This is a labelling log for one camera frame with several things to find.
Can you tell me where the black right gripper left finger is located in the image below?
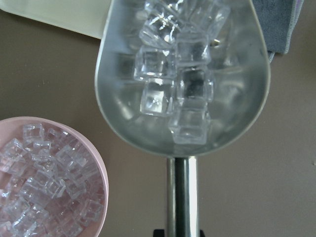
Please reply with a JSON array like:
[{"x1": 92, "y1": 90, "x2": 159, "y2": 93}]
[{"x1": 153, "y1": 229, "x2": 170, "y2": 237}]

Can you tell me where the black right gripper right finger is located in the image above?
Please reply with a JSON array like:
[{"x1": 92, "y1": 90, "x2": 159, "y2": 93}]
[{"x1": 199, "y1": 230, "x2": 205, "y2": 237}]

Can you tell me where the pink bowl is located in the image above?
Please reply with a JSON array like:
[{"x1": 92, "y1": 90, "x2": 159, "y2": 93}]
[{"x1": 0, "y1": 116, "x2": 109, "y2": 237}]

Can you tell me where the pile of clear ice cubes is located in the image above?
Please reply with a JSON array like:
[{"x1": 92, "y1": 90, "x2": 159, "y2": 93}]
[{"x1": 0, "y1": 123, "x2": 104, "y2": 237}]

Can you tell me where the stainless steel ice scoop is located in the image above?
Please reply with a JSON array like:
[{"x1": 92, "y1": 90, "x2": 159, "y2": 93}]
[{"x1": 95, "y1": 0, "x2": 271, "y2": 237}]

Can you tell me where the cream rectangular serving tray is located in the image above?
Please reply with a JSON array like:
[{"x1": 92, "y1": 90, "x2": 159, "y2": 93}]
[{"x1": 0, "y1": 0, "x2": 111, "y2": 39}]

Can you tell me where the grey folded cloth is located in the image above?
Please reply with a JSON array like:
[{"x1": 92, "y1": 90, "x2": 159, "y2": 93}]
[{"x1": 252, "y1": 0, "x2": 304, "y2": 62}]

